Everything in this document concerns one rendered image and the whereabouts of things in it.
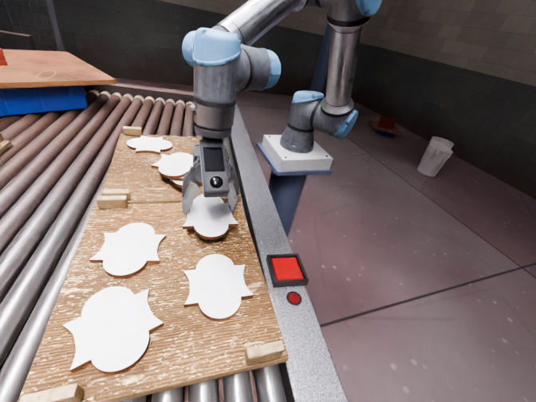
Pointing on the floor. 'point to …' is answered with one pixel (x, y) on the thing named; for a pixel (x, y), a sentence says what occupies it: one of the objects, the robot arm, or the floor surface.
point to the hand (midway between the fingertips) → (210, 213)
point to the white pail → (434, 159)
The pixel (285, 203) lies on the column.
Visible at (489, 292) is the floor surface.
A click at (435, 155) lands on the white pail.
